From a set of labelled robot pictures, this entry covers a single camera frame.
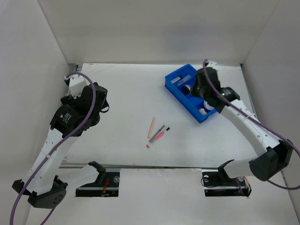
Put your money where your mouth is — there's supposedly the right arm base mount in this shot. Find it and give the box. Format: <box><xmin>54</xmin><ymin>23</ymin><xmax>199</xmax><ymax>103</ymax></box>
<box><xmin>200</xmin><ymin>164</ymin><xmax>252</xmax><ymax>197</ymax></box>

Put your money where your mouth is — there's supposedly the peach makeup sponge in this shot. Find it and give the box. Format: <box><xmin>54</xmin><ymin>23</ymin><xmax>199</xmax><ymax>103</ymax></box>
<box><xmin>199</xmin><ymin>108</ymin><xmax>207</xmax><ymax>115</ymax></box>

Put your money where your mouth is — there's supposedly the round powder jar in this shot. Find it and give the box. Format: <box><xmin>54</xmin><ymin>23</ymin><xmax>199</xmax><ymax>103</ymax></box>
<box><xmin>181</xmin><ymin>84</ymin><xmax>191</xmax><ymax>96</ymax></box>

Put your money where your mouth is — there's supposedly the round cream powder puff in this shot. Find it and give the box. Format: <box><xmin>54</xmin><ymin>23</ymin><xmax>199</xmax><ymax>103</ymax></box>
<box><xmin>203</xmin><ymin>101</ymin><xmax>215</xmax><ymax>111</ymax></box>

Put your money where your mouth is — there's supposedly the grey eyeliner pencil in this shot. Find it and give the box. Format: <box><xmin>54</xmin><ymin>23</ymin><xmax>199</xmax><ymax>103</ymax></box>
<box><xmin>149</xmin><ymin>125</ymin><xmax>165</xmax><ymax>143</ymax></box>

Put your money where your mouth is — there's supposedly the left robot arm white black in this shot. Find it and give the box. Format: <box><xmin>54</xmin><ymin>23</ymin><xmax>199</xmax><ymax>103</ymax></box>
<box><xmin>12</xmin><ymin>75</ymin><xmax>109</xmax><ymax>209</ymax></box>

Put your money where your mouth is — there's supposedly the clear bottle with black cap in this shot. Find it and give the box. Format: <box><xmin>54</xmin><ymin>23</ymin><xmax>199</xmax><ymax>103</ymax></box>
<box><xmin>171</xmin><ymin>75</ymin><xmax>183</xmax><ymax>83</ymax></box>

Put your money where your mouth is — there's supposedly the blue plastic organizer tray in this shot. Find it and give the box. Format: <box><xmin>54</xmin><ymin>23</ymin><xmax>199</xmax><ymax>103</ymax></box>
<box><xmin>165</xmin><ymin>64</ymin><xmax>216</xmax><ymax>123</ymax></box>

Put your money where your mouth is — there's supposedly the clear tube with blue inside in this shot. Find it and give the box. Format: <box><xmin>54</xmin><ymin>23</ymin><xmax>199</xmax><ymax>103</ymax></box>
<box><xmin>176</xmin><ymin>75</ymin><xmax>194</xmax><ymax>86</ymax></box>

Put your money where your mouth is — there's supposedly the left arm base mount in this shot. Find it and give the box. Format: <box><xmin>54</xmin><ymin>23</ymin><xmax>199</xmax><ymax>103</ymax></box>
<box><xmin>75</xmin><ymin>161</ymin><xmax>120</xmax><ymax>197</ymax></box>

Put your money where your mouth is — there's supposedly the pink brow brush pen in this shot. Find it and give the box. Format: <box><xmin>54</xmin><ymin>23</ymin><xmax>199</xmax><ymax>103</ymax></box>
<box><xmin>150</xmin><ymin>127</ymin><xmax>170</xmax><ymax>143</ymax></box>

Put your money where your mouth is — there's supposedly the pink pencil stick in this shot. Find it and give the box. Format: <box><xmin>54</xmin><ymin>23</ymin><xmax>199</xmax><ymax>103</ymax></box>
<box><xmin>147</xmin><ymin>117</ymin><xmax>156</xmax><ymax>139</ymax></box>

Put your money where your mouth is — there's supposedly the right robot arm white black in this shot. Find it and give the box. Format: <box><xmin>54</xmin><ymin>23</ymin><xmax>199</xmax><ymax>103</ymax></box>
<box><xmin>192</xmin><ymin>60</ymin><xmax>293</xmax><ymax>185</ymax></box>

